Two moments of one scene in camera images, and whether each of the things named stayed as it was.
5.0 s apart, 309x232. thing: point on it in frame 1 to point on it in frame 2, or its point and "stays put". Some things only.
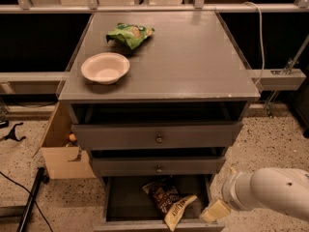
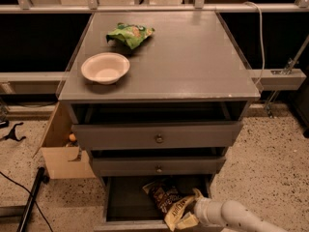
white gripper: x=230 y=189 to x=205 y=209
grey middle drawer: x=158 y=165 stays put
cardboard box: x=63 y=158 stays put
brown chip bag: x=169 y=201 stays put
